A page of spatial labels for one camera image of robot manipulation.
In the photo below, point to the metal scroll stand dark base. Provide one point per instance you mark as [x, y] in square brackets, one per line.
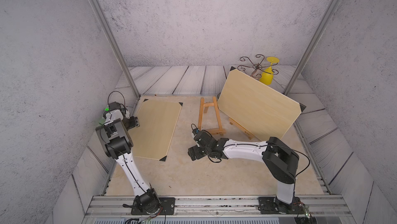
[256, 73]

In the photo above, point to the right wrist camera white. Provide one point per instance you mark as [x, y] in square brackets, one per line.
[195, 132]

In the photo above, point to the small wooden easel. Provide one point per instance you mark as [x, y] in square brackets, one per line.
[241, 128]

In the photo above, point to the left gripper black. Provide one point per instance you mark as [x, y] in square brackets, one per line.
[134, 122]

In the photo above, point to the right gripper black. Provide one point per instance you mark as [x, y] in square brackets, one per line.
[196, 155]

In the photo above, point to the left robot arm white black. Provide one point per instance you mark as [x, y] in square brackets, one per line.
[117, 144]

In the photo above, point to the left metal frame post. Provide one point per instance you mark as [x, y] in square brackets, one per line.
[98, 11]

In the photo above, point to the yellow plastic wine glass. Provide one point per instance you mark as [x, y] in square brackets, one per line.
[268, 73]

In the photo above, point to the right metal frame post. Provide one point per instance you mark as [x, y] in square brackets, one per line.
[329, 12]

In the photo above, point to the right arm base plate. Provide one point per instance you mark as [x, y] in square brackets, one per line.
[266, 205]

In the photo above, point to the aluminium mounting rail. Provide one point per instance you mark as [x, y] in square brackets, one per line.
[200, 207]

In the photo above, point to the wooden board black corners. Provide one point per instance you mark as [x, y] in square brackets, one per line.
[157, 119]
[258, 108]

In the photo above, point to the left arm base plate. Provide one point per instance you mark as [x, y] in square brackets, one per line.
[162, 206]

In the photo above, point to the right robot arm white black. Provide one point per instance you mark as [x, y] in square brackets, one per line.
[281, 160]

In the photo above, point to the metal frame post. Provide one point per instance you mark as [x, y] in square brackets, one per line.
[98, 11]
[329, 12]

